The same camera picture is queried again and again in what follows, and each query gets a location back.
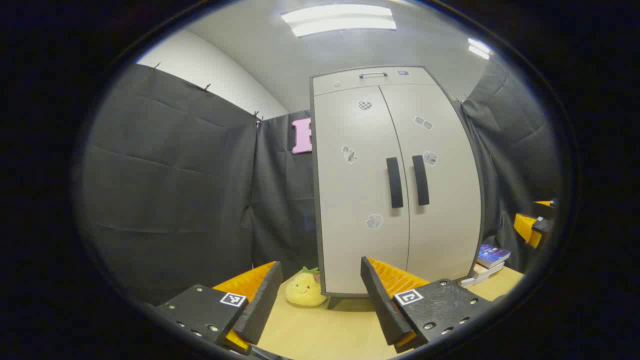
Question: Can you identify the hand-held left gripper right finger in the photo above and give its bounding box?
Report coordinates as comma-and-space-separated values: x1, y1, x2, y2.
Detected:
360, 256, 493, 354

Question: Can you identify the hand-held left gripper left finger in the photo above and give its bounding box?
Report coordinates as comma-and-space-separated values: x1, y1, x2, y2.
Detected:
152, 260, 284, 353

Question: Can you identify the twin-sticker grey cabinet door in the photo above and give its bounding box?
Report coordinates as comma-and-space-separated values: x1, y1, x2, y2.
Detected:
378, 83, 484, 283

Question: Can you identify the checker-sticker grey cabinet door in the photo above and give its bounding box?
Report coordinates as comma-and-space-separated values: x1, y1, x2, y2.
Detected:
313, 85, 411, 296

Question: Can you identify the grey double-door shoe cabinet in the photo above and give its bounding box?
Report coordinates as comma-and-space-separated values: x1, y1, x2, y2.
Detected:
309, 66, 486, 310

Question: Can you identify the blue book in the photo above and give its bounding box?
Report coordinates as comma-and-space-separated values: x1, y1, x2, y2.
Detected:
476, 244, 512, 269

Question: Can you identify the yellow plush toy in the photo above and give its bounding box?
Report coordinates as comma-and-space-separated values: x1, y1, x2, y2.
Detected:
285, 266, 328, 307

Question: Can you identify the white book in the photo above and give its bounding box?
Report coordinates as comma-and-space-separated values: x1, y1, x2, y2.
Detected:
471, 262, 505, 281

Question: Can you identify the pale book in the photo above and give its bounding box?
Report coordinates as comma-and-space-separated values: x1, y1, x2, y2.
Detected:
459, 272, 493, 288

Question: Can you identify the black backdrop cloth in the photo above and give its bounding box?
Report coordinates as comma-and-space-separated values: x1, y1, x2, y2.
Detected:
80, 55, 563, 308

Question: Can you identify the narrow ceiling light panel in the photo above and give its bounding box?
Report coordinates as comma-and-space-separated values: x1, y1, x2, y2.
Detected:
467, 37, 492, 61

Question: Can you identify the large ceiling light panel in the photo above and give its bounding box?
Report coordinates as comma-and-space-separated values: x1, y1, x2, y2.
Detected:
281, 4, 397, 38

